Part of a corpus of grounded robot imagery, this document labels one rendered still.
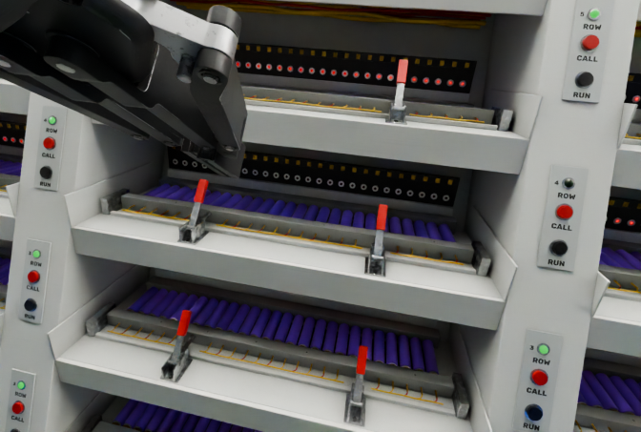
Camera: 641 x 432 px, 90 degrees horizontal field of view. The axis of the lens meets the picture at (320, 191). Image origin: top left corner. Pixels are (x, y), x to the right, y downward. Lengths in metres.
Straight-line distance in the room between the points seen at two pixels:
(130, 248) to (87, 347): 0.19
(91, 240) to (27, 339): 0.18
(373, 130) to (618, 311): 0.37
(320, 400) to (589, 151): 0.47
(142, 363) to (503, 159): 0.58
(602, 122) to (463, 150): 0.16
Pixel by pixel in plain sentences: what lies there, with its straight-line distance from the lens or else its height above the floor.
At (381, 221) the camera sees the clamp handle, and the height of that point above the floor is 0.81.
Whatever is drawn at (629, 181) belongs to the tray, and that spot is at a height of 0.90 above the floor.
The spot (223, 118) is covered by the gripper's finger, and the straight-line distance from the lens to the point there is 0.16.
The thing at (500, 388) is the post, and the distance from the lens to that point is 0.51.
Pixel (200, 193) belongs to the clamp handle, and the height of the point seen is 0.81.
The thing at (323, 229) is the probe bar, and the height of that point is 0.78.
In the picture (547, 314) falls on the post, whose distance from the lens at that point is 0.49.
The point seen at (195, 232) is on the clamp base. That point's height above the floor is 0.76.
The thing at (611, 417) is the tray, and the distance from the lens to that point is 0.67.
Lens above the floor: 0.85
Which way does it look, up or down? 1 degrees down
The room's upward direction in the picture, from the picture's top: 8 degrees clockwise
